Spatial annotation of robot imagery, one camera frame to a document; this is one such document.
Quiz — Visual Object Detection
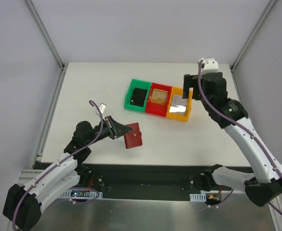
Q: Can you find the red leather card holder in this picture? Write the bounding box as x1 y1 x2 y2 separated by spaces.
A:
124 122 143 149

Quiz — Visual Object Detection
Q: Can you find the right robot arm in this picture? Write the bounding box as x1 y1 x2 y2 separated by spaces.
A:
182 72 282 207

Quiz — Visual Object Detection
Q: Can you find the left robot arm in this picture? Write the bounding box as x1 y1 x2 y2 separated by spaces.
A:
2 116 132 231

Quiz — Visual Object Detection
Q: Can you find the silver VIP card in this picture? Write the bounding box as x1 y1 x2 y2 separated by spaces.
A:
169 94 188 115

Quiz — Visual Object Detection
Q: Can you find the gold VIP card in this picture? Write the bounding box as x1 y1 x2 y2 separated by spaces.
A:
150 89 168 105

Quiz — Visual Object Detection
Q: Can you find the black VIP card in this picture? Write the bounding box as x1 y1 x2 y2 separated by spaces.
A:
129 88 147 107

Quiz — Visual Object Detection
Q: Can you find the yellow plastic bin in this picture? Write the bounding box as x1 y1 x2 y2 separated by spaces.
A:
166 87 192 122

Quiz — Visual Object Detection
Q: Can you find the red plastic bin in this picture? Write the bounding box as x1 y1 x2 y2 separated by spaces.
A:
145 83 172 117

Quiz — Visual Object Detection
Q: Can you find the green plastic bin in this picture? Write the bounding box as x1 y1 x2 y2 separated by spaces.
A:
124 78 152 113

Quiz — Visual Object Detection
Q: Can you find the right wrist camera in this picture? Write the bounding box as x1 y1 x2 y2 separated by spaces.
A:
199 58 219 75

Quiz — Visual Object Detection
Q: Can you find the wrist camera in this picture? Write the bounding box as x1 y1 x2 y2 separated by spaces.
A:
99 103 106 114
199 58 219 75

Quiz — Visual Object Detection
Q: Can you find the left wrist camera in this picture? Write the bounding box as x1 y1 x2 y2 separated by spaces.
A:
99 103 106 114

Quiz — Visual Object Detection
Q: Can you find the right aluminium table rail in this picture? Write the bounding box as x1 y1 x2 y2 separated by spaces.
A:
230 68 259 161

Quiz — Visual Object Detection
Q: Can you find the aluminium table rail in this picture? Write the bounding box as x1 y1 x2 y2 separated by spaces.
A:
230 68 259 161
30 64 68 169

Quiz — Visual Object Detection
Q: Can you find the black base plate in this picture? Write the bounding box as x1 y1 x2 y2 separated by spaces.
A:
73 164 252 201

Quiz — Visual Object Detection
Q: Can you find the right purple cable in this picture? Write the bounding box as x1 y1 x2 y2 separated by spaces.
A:
197 61 282 226

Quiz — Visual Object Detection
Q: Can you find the purple cable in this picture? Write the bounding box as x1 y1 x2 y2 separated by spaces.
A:
197 61 282 226
11 100 108 231

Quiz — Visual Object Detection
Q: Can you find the left white cable duct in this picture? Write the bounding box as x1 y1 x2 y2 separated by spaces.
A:
58 190 103 200

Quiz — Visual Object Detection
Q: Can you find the white cable duct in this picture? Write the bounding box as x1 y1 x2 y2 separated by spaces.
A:
58 190 103 200
189 192 207 203

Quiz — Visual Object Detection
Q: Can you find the left aluminium table rail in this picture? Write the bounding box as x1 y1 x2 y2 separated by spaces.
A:
30 64 68 169

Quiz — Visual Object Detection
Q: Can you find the right aluminium frame post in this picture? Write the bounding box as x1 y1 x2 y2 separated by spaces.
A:
230 0 279 72

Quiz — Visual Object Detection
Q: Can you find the aluminium frame post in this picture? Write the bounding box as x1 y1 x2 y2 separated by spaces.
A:
25 0 65 69
230 0 279 72

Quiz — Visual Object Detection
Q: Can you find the right white cable duct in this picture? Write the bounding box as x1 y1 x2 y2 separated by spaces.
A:
189 192 207 203

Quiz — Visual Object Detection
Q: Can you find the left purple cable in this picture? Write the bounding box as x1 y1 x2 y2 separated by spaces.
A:
11 100 108 231

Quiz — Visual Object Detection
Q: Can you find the left aluminium frame post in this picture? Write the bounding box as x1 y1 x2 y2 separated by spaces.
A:
25 0 65 69

